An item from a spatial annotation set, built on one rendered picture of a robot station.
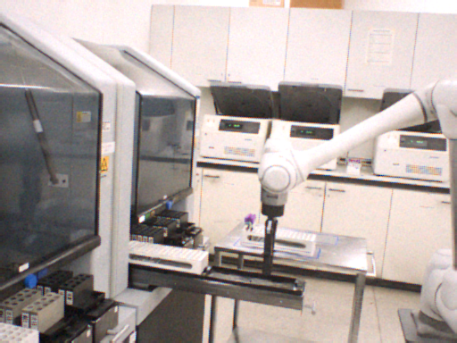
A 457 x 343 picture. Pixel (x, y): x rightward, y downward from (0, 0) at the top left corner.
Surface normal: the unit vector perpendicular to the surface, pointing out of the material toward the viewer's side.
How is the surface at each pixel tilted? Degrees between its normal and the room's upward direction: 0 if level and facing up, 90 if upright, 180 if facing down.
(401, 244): 90
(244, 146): 90
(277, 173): 95
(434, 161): 90
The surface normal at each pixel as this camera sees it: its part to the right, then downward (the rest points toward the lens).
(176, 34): -0.24, 0.13
